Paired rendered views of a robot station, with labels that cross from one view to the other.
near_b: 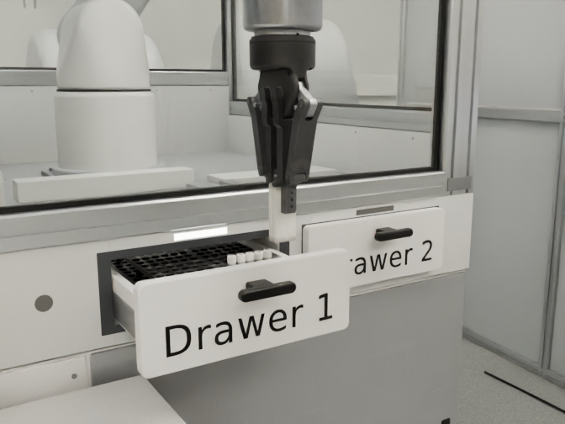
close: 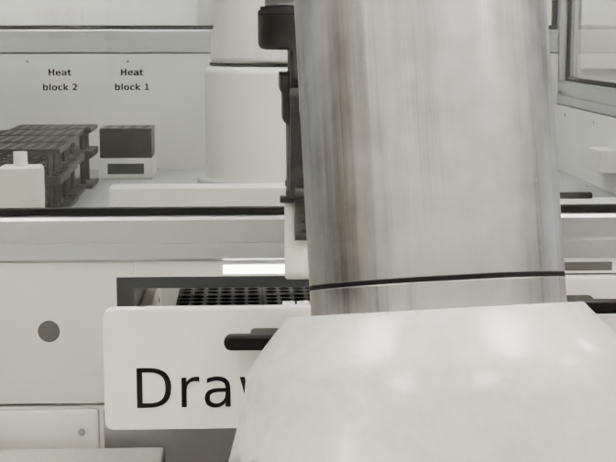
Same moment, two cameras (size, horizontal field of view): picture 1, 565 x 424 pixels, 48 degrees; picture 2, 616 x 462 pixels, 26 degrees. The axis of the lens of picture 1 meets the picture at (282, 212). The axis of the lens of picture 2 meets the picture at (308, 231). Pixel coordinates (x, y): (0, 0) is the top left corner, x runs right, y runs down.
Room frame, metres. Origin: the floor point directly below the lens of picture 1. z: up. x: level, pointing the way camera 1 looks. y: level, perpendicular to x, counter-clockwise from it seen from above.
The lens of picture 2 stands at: (-0.27, -0.56, 1.17)
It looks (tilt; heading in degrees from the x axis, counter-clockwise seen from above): 9 degrees down; 29
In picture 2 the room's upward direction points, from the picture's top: straight up
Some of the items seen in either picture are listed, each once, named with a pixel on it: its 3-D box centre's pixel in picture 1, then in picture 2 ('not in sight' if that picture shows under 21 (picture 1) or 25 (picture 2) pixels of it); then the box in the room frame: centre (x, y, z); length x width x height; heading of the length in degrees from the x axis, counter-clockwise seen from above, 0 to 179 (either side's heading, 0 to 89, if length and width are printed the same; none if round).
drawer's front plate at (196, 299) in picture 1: (251, 307); (266, 366); (0.74, 0.04, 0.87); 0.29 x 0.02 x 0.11; 122
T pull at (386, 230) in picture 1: (388, 233); (581, 303); (0.99, -0.17, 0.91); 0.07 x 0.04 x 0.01; 122
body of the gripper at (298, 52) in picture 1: (282, 76); (302, 58); (0.73, 0.00, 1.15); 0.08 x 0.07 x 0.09; 32
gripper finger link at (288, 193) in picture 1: (293, 193); (302, 212); (0.72, -0.01, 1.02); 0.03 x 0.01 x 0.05; 32
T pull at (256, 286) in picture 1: (262, 288); (266, 338); (0.71, 0.02, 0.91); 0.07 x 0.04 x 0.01; 122
